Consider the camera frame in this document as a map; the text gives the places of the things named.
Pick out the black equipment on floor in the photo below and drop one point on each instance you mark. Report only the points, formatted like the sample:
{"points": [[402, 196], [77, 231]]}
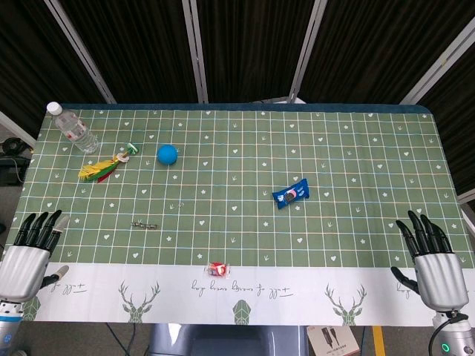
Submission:
{"points": [[13, 159]]}

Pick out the clear plastic water bottle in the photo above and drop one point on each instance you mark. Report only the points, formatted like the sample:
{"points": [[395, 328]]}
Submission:
{"points": [[74, 129]]}

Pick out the blue cookie packet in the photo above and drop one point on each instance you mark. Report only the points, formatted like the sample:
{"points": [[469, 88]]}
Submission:
{"points": [[291, 194]]}

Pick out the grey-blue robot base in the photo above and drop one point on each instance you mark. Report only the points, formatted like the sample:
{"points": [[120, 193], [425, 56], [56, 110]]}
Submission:
{"points": [[226, 339]]}

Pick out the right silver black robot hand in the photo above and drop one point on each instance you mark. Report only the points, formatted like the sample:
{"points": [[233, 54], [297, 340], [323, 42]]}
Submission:
{"points": [[439, 278]]}

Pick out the small red candy wrapper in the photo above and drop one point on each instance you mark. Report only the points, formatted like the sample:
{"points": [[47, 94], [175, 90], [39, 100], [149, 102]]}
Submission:
{"points": [[218, 269]]}

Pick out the green grid tablecloth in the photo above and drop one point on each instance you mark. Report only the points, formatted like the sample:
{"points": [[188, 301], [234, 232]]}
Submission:
{"points": [[237, 207]]}

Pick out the colourful feather shuttlecock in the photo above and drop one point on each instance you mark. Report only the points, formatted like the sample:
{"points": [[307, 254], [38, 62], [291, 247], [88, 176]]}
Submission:
{"points": [[105, 165]]}

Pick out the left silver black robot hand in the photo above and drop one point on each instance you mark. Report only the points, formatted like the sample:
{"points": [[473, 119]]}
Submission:
{"points": [[22, 267]]}

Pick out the blue ball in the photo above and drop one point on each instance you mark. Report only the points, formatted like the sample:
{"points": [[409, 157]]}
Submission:
{"points": [[167, 154]]}

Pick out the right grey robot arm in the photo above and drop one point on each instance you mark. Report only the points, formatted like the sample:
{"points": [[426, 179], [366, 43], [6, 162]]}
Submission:
{"points": [[454, 333]]}

